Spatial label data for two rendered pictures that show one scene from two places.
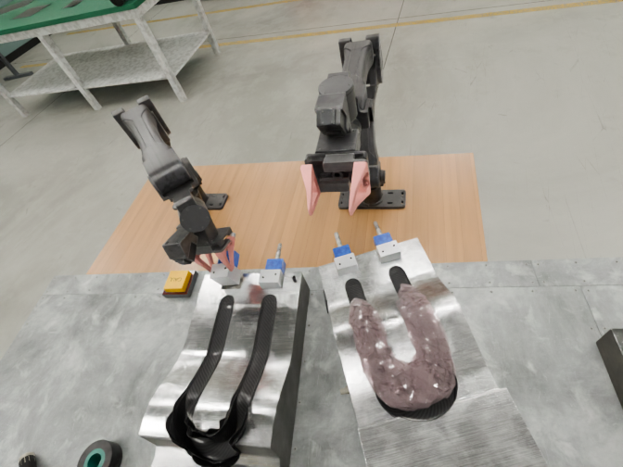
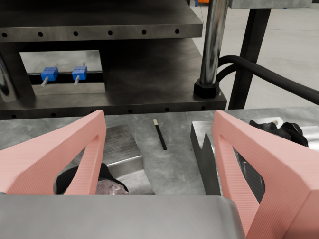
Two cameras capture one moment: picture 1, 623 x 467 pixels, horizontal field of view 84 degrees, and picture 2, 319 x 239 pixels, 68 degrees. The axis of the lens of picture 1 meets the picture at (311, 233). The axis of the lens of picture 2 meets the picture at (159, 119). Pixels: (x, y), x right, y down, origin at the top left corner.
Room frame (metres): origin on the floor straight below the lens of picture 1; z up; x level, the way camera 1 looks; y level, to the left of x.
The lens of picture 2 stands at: (0.45, -0.08, 1.27)
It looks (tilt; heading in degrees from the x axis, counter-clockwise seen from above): 38 degrees down; 154
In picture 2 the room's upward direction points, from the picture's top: straight up
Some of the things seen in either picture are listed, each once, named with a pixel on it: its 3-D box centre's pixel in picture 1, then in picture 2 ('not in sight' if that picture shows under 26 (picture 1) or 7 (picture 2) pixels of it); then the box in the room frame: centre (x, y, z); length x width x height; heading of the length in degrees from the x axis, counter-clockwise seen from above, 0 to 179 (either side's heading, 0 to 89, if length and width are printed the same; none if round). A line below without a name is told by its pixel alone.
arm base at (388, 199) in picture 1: (370, 191); not in sight; (0.71, -0.21, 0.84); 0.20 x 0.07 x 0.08; 64
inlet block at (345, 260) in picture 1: (342, 252); not in sight; (0.53, -0.06, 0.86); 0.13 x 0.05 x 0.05; 176
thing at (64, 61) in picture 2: not in sight; (78, 48); (-0.64, 0.04, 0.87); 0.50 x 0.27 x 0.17; 159
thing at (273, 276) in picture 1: (275, 264); not in sight; (0.53, 0.11, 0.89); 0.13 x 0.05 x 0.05; 159
